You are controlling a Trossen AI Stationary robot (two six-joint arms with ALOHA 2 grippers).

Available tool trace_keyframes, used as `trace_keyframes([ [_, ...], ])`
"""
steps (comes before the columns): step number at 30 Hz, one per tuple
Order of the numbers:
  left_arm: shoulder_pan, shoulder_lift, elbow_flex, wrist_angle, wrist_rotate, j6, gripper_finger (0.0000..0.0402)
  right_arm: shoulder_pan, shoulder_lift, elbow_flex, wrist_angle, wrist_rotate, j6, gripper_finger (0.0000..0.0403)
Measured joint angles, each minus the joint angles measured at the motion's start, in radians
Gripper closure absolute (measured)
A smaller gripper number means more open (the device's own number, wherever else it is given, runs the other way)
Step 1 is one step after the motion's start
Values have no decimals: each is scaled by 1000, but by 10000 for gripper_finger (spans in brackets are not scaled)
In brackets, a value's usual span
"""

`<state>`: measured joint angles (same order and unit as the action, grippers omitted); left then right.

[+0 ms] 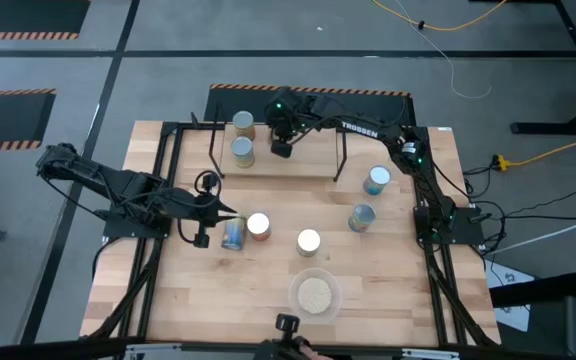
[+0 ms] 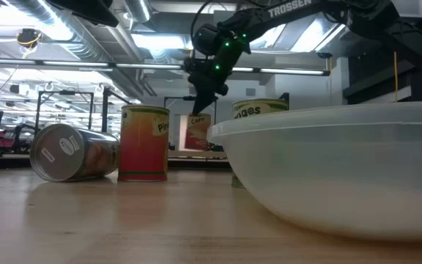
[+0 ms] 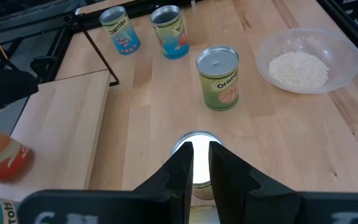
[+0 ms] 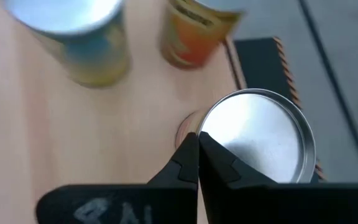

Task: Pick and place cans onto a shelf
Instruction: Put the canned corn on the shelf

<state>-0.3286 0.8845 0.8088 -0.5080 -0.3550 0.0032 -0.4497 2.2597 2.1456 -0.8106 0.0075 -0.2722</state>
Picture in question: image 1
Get orange yellow food can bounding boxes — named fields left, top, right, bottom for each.
left=231, top=110, right=257, bottom=141

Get yellow floor cable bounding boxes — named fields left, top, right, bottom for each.
left=370, top=0, right=510, bottom=33

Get tomatoes food can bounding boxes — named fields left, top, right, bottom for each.
left=347, top=202, right=377, bottom=234

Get yellow extension cord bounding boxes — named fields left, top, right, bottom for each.
left=491, top=127, right=576, bottom=172

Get carrots food can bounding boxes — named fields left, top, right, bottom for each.
left=230, top=135, right=256, bottom=170

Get black aluminium rig frame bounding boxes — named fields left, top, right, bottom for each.
left=80, top=119, right=502, bottom=360

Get oranges food can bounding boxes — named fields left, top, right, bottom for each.
left=295, top=228, right=322, bottom=259

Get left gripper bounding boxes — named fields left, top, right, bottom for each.
left=170, top=188, right=247, bottom=226

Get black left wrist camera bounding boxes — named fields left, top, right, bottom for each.
left=192, top=230, right=213, bottom=250

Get wooden shelf black metal legs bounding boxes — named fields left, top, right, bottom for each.
left=207, top=102, right=349, bottom=184

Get white rice grains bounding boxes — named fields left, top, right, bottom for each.
left=296, top=277, right=333, bottom=315

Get thin white floor cable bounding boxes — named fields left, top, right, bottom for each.
left=392, top=0, right=494, bottom=100

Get white paper sheet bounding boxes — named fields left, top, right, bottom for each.
left=482, top=259, right=537, bottom=334

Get black leader arm handle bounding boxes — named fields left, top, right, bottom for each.
left=273, top=313, right=314, bottom=354

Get black hazard-striped floor mat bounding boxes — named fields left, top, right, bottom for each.
left=0, top=88, right=58, bottom=153
left=202, top=82, right=418, bottom=129
left=0, top=0, right=92, bottom=41

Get pineapple food can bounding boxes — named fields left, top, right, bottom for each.
left=245, top=211, right=273, bottom=243

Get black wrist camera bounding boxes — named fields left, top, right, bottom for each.
left=192, top=230, right=213, bottom=250
left=269, top=138, right=294, bottom=160

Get thick white cable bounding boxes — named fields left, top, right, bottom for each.
left=487, top=208, right=576, bottom=257

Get translucent plastic bowl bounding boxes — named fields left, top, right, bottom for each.
left=287, top=267, right=344, bottom=326

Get peaches food can blue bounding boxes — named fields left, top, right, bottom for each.
left=220, top=214, right=248, bottom=252

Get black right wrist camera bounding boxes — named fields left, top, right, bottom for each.
left=269, top=138, right=294, bottom=160

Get black metal floor stand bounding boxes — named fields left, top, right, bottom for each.
left=510, top=0, right=576, bottom=136

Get person's hand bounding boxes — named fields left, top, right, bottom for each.
left=300, top=343, right=334, bottom=360

